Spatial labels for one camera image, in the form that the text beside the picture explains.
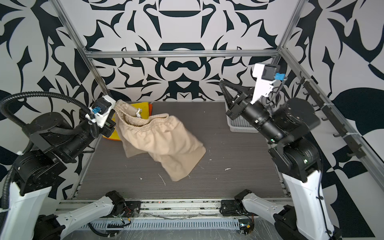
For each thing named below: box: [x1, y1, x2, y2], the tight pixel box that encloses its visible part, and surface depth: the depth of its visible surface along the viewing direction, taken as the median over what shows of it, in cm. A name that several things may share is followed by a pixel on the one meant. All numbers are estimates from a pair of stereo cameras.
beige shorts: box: [114, 99, 207, 182], surface depth 64 cm
